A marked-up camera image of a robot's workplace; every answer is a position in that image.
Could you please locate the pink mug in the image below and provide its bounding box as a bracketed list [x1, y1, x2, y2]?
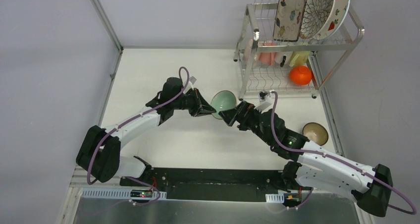
[259, 42, 276, 66]

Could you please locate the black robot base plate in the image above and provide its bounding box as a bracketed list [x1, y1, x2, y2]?
[139, 168, 299, 202]

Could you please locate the white mug black handle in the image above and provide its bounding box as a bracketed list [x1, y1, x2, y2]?
[274, 52, 293, 67]

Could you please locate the square floral plate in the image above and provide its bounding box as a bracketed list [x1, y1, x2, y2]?
[272, 0, 306, 42]

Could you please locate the brown petal pattern plate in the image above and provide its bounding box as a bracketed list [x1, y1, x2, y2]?
[300, 0, 334, 40]

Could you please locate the watermelon pattern round plate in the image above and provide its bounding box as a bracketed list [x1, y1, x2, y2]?
[322, 0, 350, 40]

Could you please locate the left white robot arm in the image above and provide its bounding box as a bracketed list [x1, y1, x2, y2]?
[76, 77, 216, 187]

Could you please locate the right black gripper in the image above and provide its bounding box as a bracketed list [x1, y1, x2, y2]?
[218, 101, 273, 146]

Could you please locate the orange bowl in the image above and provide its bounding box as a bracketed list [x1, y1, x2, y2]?
[289, 65, 313, 85]

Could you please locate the pale yellow mug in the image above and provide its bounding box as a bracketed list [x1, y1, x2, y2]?
[289, 51, 312, 67]

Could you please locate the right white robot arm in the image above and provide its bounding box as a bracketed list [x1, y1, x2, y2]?
[218, 101, 393, 217]

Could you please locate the brown dish under right arm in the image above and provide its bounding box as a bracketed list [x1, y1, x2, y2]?
[302, 122, 329, 146]

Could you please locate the beige cup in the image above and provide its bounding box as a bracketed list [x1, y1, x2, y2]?
[242, 39, 253, 66]

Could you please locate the steel two-tier dish rack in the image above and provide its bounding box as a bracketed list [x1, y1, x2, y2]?
[233, 1, 365, 100]

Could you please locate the mint green bowl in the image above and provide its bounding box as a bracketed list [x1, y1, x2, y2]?
[210, 90, 237, 120]

